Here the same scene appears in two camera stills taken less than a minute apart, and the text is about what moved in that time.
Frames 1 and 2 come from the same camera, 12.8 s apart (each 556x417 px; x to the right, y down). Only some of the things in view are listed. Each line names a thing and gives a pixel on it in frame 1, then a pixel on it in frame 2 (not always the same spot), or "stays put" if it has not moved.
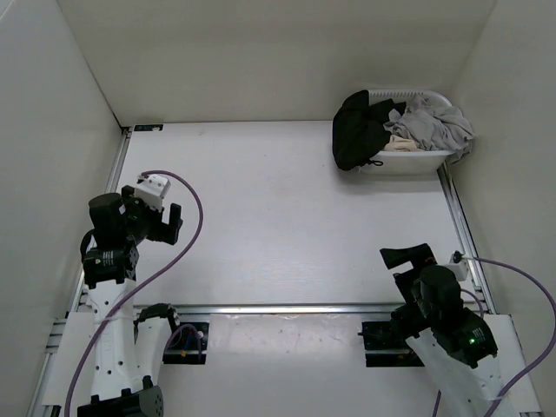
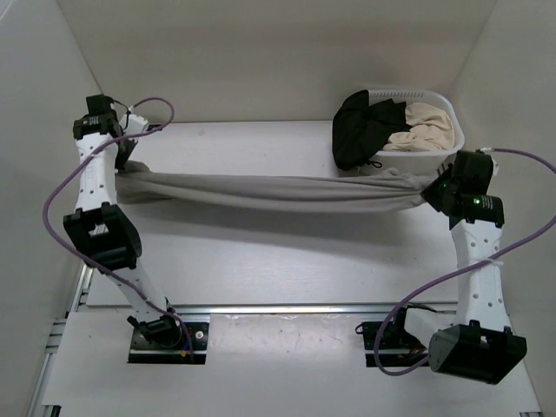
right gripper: x=417 y=255 to x=429 y=193
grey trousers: x=433 y=128 to x=139 y=183
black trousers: x=359 y=135 stays put
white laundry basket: x=408 y=162 stays put
